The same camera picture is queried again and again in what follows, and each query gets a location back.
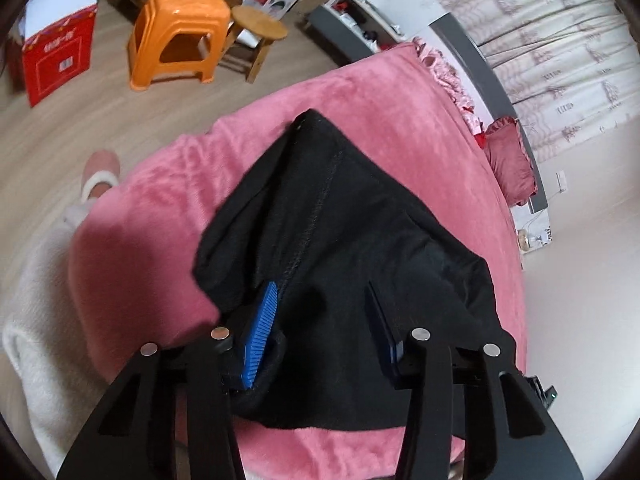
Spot round wooden stool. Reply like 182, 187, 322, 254
220, 6, 290, 85

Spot pink floral cloth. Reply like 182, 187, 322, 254
412, 37, 486, 136

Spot red cloth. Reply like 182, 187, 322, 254
462, 105, 488, 150

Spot pink slipper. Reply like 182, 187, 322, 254
81, 150, 121, 203

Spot black pants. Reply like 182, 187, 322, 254
192, 108, 518, 433

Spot grey and white headboard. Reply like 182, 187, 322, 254
415, 12, 551, 216

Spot white fleece robe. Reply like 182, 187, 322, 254
0, 200, 116, 480

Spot orange plastic stool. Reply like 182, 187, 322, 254
127, 0, 233, 92

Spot white nightstand with lamp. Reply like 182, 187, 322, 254
510, 200, 555, 268

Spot floral print curtain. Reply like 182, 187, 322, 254
427, 0, 640, 161

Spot dark pink ruffled pillow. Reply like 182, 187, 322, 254
482, 116, 540, 207

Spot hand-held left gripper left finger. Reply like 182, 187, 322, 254
56, 281, 288, 480

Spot pink fleece blanket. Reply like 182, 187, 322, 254
67, 42, 531, 480

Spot red cardboard box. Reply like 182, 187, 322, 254
7, 0, 99, 108

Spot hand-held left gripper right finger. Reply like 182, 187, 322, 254
367, 282, 586, 480

